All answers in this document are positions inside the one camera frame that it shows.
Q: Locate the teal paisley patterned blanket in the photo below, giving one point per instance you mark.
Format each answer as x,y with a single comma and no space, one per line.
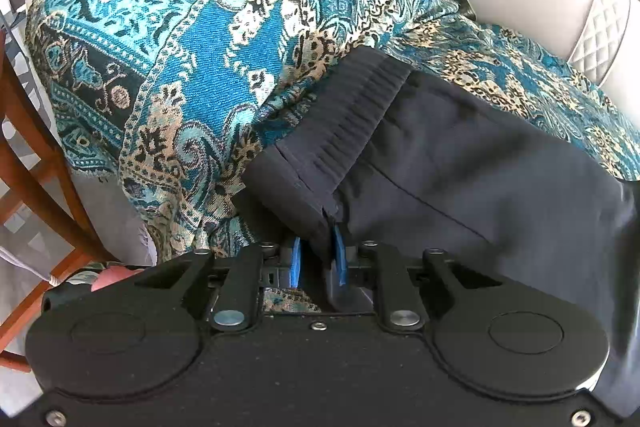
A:
210,32

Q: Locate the black pants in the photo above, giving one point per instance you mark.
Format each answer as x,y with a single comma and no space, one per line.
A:
465,167

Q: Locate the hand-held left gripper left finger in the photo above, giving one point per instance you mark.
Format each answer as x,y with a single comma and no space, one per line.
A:
295,263

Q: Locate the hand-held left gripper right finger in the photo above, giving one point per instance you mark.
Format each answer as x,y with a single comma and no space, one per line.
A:
341,257

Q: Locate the wooden chair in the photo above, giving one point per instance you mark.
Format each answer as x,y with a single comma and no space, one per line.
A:
30,177

